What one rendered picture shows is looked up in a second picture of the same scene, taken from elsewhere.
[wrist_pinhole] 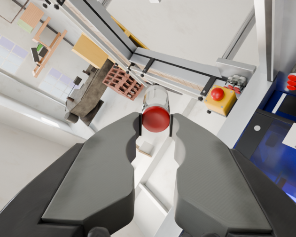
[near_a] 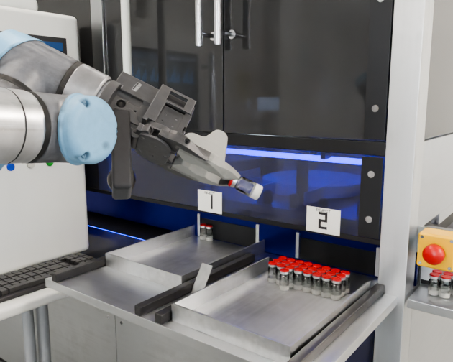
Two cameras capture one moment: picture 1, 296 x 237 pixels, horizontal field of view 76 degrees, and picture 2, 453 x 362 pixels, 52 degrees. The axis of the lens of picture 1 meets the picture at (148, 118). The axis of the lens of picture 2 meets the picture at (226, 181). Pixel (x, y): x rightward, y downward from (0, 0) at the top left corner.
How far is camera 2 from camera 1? 0.63 m
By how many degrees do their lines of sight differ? 75
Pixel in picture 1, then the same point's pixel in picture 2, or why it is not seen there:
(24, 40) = not seen: outside the picture
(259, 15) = (353, 335)
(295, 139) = (331, 217)
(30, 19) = not seen: outside the picture
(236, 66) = (434, 307)
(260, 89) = (386, 271)
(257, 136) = (364, 209)
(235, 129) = (391, 209)
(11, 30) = not seen: outside the picture
